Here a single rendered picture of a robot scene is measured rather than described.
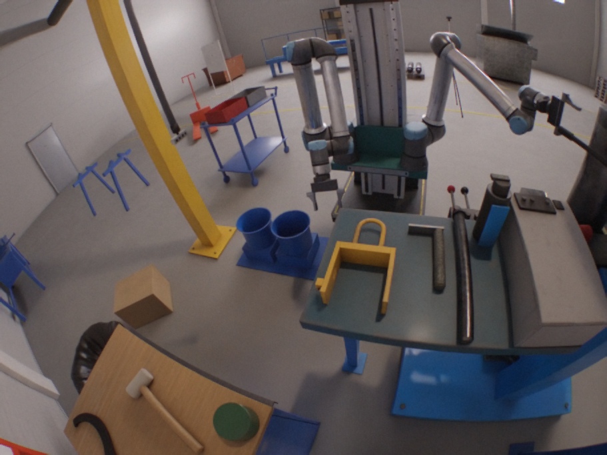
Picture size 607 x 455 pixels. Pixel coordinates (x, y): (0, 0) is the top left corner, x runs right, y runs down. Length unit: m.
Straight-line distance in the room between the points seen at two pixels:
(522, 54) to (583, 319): 8.71
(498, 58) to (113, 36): 8.69
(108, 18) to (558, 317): 2.43
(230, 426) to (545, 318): 0.71
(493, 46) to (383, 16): 7.31
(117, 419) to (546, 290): 1.23
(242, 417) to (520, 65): 9.26
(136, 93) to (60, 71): 8.96
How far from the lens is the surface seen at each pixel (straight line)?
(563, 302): 0.64
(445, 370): 1.61
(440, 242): 0.73
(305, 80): 1.47
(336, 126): 1.38
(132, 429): 0.96
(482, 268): 0.75
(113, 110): 11.26
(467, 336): 0.60
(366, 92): 1.76
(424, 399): 1.55
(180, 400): 0.84
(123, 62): 2.02
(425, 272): 0.69
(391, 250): 0.65
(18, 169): 9.92
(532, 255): 0.67
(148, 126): 2.02
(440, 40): 1.42
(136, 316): 2.39
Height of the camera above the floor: 1.62
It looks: 43 degrees down
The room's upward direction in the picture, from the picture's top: 15 degrees counter-clockwise
